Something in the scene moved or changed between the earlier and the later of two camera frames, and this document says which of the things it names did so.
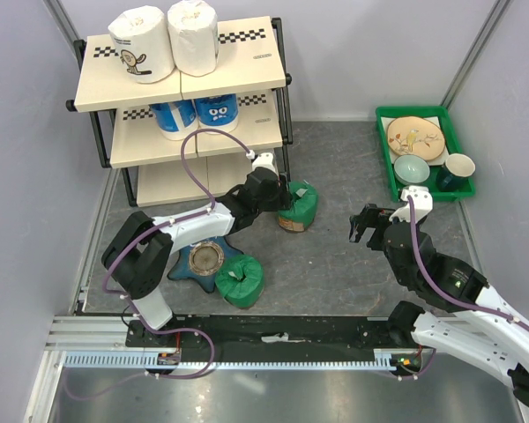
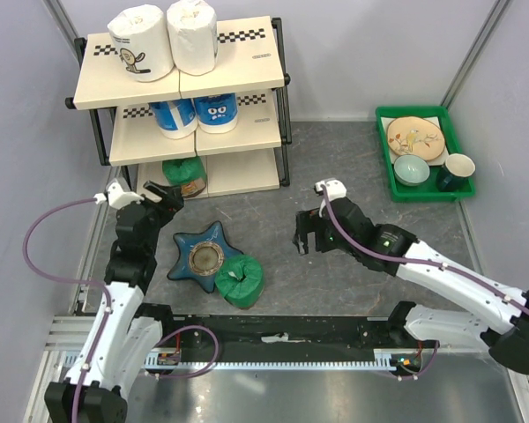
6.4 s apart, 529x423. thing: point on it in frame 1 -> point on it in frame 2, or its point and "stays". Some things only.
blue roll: [176, 119] stays
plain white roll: [193, 30] stays
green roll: [303, 207] -> [188, 174]
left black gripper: [283, 198] -> [171, 202]
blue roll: [218, 112] stays
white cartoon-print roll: [143, 42] stays
